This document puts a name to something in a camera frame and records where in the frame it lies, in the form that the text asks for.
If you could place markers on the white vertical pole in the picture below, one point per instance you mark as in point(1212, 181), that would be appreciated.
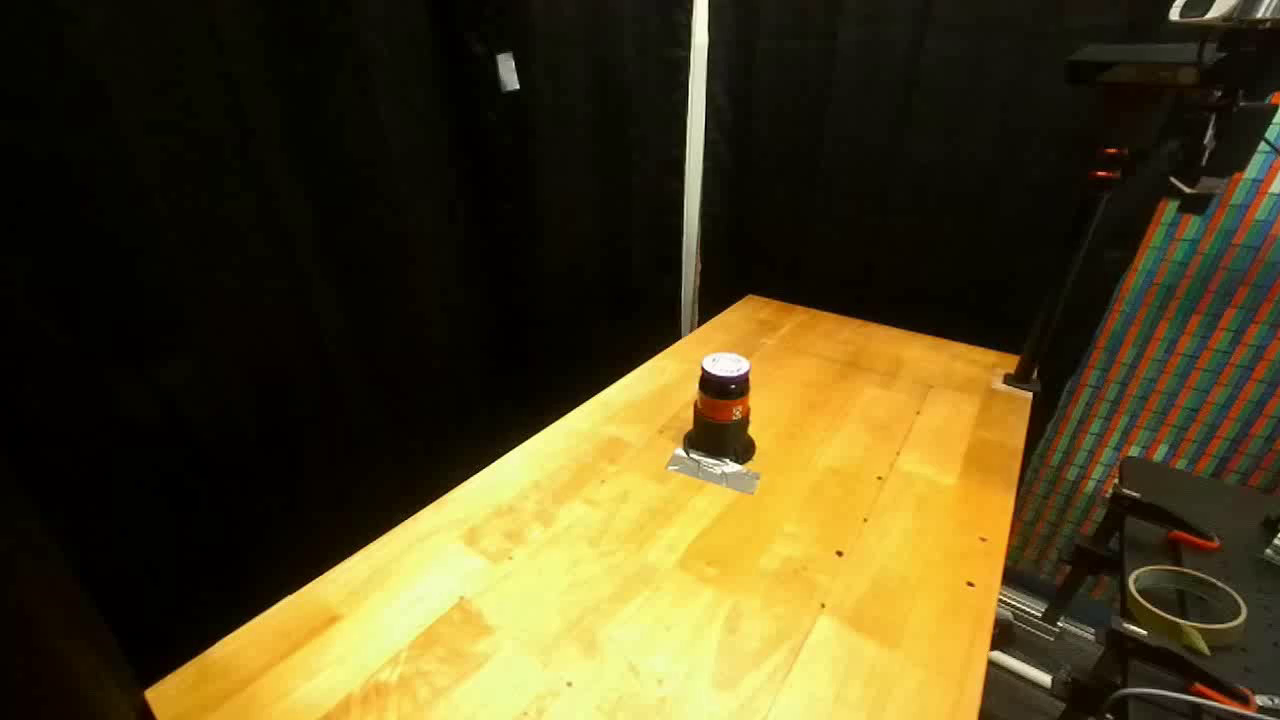
point(694, 163)

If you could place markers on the roll of masking tape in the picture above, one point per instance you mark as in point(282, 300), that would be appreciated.
point(1185, 604)

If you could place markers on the grey duct tape patch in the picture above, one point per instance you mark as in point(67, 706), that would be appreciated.
point(715, 468)

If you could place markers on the black clamp with orange handles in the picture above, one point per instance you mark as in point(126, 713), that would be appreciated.
point(1160, 512)

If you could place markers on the small white wall tag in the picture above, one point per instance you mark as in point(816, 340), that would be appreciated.
point(507, 73)

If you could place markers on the black camera tripod stand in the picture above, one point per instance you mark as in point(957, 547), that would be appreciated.
point(1147, 101)

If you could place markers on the colourful striped panel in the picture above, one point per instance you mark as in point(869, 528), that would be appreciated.
point(1182, 371)

